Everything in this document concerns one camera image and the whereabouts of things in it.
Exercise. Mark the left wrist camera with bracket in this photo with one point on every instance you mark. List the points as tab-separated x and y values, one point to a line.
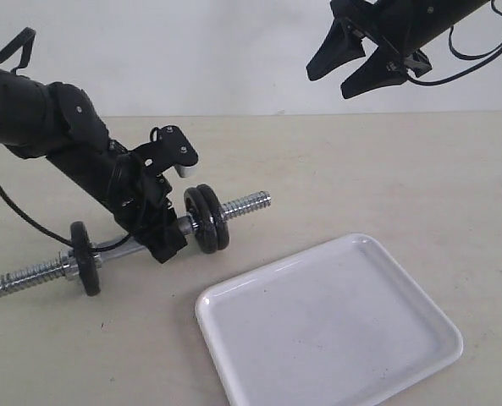
167	147

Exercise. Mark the black weight plate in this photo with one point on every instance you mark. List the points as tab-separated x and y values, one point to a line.
205	232
84	258
219	219

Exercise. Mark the chrome star collar nut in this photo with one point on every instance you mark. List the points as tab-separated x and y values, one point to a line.
70	267

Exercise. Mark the white rectangular tray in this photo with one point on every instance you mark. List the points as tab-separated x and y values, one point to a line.
341	323

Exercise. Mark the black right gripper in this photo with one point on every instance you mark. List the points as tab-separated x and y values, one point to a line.
386	23

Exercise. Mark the chrome threaded dumbbell bar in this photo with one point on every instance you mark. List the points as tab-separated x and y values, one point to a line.
47	271

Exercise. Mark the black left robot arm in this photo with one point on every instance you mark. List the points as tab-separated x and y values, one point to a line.
59	122

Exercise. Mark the black and grey right robot arm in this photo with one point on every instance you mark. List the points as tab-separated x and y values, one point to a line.
432	20

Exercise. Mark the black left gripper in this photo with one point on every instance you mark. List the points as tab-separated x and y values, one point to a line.
142	208

